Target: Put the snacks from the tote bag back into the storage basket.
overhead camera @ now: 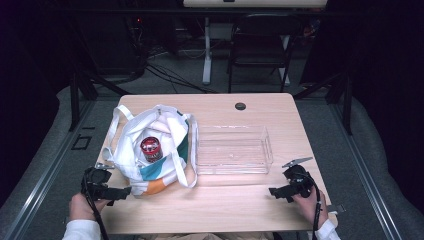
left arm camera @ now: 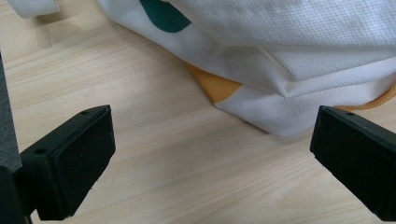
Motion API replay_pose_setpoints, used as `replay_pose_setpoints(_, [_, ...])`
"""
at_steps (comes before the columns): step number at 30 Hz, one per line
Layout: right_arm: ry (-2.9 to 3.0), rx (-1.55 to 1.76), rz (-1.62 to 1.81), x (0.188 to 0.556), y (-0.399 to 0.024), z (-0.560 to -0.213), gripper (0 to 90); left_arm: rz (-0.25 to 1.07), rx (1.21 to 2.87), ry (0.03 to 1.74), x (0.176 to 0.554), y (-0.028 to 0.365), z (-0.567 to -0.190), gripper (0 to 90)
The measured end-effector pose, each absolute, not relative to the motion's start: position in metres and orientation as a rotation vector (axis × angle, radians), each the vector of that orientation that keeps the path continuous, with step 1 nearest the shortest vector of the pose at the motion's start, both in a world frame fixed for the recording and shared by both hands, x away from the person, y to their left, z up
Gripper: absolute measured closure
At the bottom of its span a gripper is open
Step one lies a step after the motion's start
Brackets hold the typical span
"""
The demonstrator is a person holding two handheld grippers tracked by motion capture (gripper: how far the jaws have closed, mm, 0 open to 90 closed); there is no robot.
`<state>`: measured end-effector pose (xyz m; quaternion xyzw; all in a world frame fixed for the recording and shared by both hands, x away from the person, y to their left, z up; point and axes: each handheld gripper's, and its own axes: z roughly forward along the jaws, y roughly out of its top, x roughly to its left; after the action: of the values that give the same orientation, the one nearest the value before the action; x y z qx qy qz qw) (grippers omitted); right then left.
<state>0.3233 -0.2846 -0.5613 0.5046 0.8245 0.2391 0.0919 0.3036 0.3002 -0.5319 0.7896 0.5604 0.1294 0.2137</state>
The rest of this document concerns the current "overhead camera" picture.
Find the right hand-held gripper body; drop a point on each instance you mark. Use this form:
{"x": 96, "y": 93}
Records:
{"x": 300, "y": 180}

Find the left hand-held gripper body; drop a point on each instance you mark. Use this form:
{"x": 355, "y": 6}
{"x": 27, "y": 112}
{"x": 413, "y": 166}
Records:
{"x": 96, "y": 180}

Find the white tote bag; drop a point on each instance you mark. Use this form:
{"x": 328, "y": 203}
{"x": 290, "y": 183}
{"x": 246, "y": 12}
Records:
{"x": 130, "y": 156}

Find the red can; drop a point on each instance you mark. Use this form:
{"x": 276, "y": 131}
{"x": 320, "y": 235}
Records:
{"x": 151, "y": 149}

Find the clear plastic container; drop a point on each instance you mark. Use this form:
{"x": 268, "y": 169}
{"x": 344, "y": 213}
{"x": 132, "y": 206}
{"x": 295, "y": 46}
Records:
{"x": 233, "y": 151}

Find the person's right hand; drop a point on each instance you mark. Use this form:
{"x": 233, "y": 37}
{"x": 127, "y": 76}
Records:
{"x": 308, "y": 207}

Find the person's left hand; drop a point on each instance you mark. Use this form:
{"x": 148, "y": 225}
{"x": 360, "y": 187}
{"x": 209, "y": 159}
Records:
{"x": 82, "y": 207}

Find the black metal stand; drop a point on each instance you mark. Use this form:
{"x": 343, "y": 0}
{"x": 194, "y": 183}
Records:
{"x": 75, "y": 100}
{"x": 345, "y": 100}

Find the black chair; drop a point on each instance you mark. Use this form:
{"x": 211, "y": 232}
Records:
{"x": 263, "y": 43}

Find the white desk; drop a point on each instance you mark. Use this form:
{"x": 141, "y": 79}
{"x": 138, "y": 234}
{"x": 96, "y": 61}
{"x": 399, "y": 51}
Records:
{"x": 253, "y": 3}

